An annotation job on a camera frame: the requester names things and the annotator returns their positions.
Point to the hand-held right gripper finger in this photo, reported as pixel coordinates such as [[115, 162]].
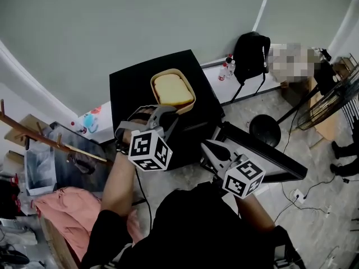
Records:
[[223, 153], [212, 155]]

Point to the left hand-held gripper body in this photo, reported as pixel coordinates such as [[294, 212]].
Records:
[[148, 150]]

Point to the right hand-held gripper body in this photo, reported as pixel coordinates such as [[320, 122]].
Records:
[[244, 178]]

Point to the tan tray with yellow sponge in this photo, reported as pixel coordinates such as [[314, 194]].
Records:
[[172, 90]]

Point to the person's right forearm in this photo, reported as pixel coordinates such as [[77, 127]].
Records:
[[252, 212]]

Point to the person's left forearm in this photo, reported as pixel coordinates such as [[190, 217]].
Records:
[[117, 183]]

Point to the person's left hand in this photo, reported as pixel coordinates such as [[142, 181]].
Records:
[[141, 115]]

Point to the white power strip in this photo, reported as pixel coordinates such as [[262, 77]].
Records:
[[298, 195]]

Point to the blue plastic toy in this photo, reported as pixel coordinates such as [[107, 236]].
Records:
[[91, 122]]

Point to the dark glass table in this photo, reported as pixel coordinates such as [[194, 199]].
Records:
[[84, 144]]

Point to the red plastic item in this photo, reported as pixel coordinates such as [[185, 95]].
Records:
[[96, 110]]

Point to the dark brown cloth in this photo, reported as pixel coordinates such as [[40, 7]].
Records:
[[81, 163]]

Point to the person's black shirt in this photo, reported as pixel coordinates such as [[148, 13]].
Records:
[[196, 228]]

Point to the clear bottle red cap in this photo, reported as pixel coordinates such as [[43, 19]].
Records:
[[78, 127]]

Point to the pink quilted blanket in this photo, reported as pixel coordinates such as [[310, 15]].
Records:
[[70, 209]]

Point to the black backpack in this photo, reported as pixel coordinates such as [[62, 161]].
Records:
[[249, 57]]

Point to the wooden coat rack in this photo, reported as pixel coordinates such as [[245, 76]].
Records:
[[42, 139]]

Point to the brown cardboard box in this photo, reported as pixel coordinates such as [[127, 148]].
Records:
[[21, 127]]

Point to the wooden platform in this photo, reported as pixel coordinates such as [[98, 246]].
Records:
[[59, 245]]

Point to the group of large water bottles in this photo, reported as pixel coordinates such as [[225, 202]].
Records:
[[16, 195]]

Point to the black cabinet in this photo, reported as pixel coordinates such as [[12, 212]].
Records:
[[7, 200]]

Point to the plastic-wrapped white frame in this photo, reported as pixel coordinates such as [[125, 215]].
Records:
[[39, 172]]

